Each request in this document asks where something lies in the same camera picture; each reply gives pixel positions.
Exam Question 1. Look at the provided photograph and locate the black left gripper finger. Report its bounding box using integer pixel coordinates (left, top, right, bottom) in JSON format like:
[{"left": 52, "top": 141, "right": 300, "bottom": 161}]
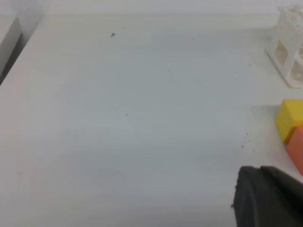
[{"left": 232, "top": 166, "right": 303, "bottom": 227}]

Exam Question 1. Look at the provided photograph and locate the white test tube rack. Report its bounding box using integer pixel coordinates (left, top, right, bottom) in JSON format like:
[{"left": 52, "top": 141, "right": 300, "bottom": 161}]
[{"left": 266, "top": 5, "right": 303, "bottom": 89}]

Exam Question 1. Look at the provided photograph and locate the orange cube block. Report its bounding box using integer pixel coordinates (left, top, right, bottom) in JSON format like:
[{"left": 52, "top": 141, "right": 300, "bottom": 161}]
[{"left": 286, "top": 126, "right": 303, "bottom": 175}]

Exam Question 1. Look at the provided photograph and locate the yellow cube block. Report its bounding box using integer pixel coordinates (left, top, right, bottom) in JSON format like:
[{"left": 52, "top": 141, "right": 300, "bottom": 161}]
[{"left": 275, "top": 99, "right": 303, "bottom": 144}]

